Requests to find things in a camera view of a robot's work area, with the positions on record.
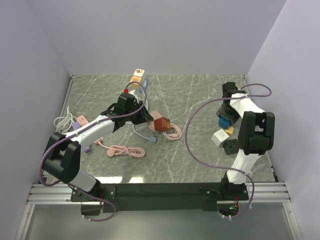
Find light blue round socket base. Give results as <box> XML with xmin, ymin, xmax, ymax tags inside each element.
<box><xmin>142</xmin><ymin>79</ymin><xmax>148</xmax><ymax>90</ymax></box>

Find white power cable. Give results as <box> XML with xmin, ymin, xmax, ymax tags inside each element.
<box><xmin>53</xmin><ymin>106</ymin><xmax>77</xmax><ymax>133</ymax></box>

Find purple USB power strip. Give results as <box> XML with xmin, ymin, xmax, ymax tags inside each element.
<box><xmin>72</xmin><ymin>121</ymin><xmax>91</xmax><ymax>153</ymax></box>

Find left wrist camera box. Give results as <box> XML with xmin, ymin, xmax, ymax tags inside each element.
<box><xmin>117</xmin><ymin>92</ymin><xmax>136</xmax><ymax>113</ymax></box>

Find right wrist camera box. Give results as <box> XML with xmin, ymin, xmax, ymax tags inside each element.
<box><xmin>222</xmin><ymin>81</ymin><xmax>238</xmax><ymax>98</ymax></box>

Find pink power strip cable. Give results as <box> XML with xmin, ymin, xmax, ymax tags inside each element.
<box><xmin>94</xmin><ymin>137</ymin><xmax>146</xmax><ymax>159</ymax></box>

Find blue cube socket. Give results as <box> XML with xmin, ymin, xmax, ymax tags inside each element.
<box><xmin>218</xmin><ymin>116</ymin><xmax>231</xmax><ymax>130</ymax></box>

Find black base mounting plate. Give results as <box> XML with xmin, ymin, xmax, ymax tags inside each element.
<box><xmin>69</xmin><ymin>182</ymin><xmax>251</xmax><ymax>217</ymax></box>

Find small orange cube plug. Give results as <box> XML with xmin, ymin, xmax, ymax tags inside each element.
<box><xmin>224</xmin><ymin>126</ymin><xmax>235</xmax><ymax>136</ymax></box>

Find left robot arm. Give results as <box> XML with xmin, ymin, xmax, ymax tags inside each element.
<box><xmin>38</xmin><ymin>94</ymin><xmax>153</xmax><ymax>201</ymax></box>

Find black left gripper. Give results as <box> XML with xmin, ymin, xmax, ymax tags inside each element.
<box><xmin>125</xmin><ymin>100</ymin><xmax>153</xmax><ymax>125</ymax></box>

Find yellow patterned cube socket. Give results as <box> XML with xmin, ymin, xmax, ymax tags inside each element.
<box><xmin>129</xmin><ymin>75</ymin><xmax>143</xmax><ymax>91</ymax></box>

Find aluminium rail frame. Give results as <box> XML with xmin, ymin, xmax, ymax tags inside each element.
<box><xmin>13</xmin><ymin>73</ymin><xmax>305</xmax><ymax>240</ymax></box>

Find pink power strip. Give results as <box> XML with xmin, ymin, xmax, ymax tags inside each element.
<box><xmin>76</xmin><ymin>115</ymin><xmax>89</xmax><ymax>127</ymax></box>

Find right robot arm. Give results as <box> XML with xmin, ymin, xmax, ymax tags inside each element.
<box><xmin>219</xmin><ymin>91</ymin><xmax>275</xmax><ymax>200</ymax></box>

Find white patterned cube socket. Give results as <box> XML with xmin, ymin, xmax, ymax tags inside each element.
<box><xmin>133</xmin><ymin>68</ymin><xmax>145</xmax><ymax>78</ymax></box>

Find brown patterned cube socket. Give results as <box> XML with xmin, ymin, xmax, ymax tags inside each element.
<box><xmin>154</xmin><ymin>116</ymin><xmax>171</xmax><ymax>133</ymax></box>

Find light blue power cable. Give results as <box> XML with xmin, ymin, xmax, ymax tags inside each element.
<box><xmin>124</xmin><ymin>82</ymin><xmax>158</xmax><ymax>144</ymax></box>

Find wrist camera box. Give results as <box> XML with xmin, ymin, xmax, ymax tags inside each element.
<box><xmin>222</xmin><ymin>81</ymin><xmax>238</xmax><ymax>98</ymax></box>
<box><xmin>117</xmin><ymin>92</ymin><xmax>136</xmax><ymax>113</ymax></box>

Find pink round socket base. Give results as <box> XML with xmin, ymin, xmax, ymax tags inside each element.
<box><xmin>147</xmin><ymin>111</ymin><xmax>165</xmax><ymax>132</ymax></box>

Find black cube socket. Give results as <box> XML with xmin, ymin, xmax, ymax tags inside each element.
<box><xmin>222</xmin><ymin>139</ymin><xmax>239</xmax><ymax>156</ymax></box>

